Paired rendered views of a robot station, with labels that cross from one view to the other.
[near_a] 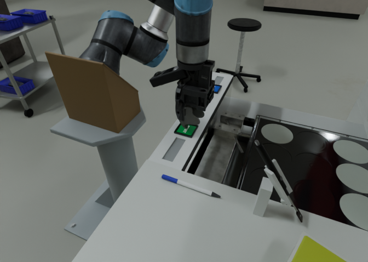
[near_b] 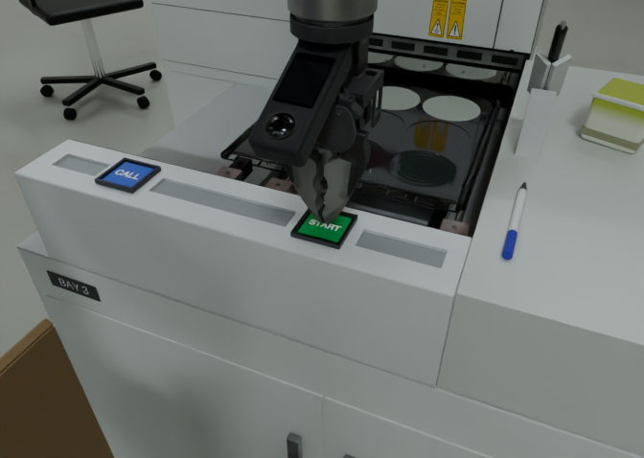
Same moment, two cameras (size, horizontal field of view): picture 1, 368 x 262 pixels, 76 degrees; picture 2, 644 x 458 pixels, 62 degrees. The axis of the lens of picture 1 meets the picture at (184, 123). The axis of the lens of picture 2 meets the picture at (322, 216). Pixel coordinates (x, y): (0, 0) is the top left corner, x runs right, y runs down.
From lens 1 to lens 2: 0.70 m
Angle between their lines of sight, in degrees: 68
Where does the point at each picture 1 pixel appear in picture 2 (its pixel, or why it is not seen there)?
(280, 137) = not seen: hidden behind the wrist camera
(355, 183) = (403, 101)
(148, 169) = (491, 286)
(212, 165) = not seen: hidden behind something
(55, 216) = not seen: outside the picture
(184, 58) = (374, 2)
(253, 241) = (585, 164)
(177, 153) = (417, 241)
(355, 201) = (436, 108)
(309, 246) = (612, 92)
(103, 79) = (69, 397)
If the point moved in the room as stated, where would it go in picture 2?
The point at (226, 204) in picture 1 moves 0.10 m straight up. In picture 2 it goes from (534, 181) to (556, 103)
